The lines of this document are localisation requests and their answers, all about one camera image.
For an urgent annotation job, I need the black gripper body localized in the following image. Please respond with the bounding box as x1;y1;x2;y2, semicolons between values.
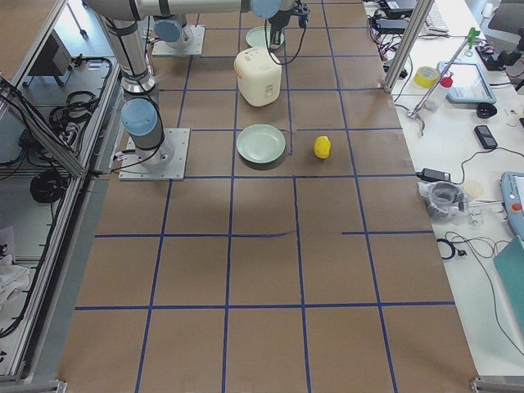
269;0;309;30

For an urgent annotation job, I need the white rice cooker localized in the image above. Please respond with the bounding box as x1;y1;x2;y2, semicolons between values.
233;47;282;107

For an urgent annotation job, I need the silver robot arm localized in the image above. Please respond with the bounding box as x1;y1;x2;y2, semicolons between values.
154;14;193;48
87;1;309;180

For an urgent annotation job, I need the mint green plate far side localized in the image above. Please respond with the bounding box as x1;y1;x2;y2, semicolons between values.
246;26;285;49

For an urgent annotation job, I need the mint green plate near potato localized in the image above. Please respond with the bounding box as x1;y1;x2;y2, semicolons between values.
236;124;287;164

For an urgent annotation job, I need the yellow toy potato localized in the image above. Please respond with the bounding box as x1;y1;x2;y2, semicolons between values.
313;135;332;160

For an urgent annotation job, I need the yellow tape roll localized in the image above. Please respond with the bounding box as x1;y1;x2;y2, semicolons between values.
413;66;440;88

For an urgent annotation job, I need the metal clamp rod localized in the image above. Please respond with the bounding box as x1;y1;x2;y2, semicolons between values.
406;27;481;136

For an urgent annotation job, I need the red small cap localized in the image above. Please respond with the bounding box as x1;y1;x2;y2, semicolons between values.
439;73;454;88

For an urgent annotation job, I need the blue teach pendant tablet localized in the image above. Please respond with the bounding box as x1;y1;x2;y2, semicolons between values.
436;62;497;104

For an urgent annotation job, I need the black power adapter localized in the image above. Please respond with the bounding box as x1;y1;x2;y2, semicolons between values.
416;168;451;183

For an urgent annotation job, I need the grey control box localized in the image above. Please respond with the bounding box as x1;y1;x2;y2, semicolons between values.
23;30;72;87

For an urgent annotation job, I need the black phone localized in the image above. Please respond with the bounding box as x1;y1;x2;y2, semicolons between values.
474;125;498;150

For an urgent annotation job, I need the plastic bag with black parts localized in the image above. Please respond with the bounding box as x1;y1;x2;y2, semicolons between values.
418;181;468;222

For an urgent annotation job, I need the teal box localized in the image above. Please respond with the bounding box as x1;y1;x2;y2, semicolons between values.
495;236;523;305

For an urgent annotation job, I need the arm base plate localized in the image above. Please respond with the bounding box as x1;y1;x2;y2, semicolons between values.
152;20;206;56
118;129;191;181

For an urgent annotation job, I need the aluminium frame post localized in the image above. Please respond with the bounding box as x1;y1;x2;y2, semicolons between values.
382;0;434;93

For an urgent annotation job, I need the coiled black cable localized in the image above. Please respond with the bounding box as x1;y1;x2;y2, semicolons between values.
29;169;62;205

